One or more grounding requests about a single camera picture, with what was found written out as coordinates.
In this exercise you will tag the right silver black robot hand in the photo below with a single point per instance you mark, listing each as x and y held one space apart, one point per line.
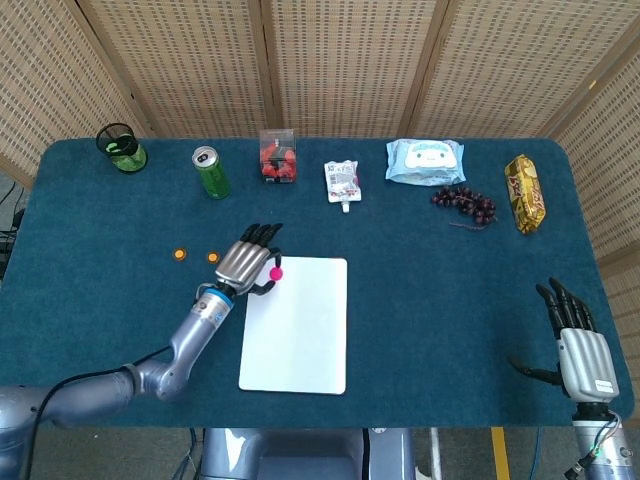
590 365

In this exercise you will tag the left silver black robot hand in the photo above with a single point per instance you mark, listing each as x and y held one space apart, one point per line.
242 265

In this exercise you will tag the orange button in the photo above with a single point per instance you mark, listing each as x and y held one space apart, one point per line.
179 254
213 257

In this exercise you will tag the pink button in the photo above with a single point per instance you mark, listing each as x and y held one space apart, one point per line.
276 273

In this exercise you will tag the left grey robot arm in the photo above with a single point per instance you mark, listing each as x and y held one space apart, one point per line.
190 340

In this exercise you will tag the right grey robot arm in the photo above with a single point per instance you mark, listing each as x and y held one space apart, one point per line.
605 455

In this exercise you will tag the white rectangular board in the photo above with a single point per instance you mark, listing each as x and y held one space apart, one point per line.
300 340

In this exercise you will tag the green drink can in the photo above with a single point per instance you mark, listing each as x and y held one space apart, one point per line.
215 180

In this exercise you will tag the clear box of red blocks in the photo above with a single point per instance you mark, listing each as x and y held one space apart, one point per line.
277 165

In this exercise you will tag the white spouted drink pouch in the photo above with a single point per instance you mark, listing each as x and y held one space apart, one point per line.
342 185

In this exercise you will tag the black mesh pen holder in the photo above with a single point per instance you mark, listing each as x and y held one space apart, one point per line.
127 160

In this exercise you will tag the grey table leg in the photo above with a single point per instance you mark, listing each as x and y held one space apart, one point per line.
436 450

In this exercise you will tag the blue felt table cloth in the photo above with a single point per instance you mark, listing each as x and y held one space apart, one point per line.
425 300

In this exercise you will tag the yellow snack package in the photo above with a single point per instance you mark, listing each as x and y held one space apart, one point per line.
525 195

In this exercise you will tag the grey robot torso base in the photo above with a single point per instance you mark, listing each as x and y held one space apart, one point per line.
300 455

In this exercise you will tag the dark red grape bunch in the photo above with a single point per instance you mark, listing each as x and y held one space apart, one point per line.
470 202

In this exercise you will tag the light blue wet wipes pack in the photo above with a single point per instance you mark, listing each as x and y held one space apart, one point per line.
425 160

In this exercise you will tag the woven bamboo folding screen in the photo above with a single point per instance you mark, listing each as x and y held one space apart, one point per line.
350 60

